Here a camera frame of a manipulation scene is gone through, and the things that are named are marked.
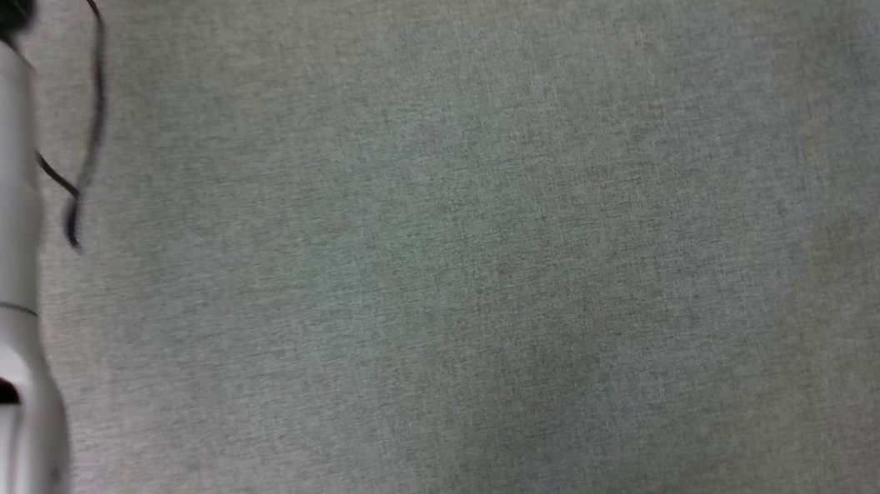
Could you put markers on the grey fabric sofa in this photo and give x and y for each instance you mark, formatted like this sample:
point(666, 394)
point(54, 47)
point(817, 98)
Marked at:
point(494, 274)

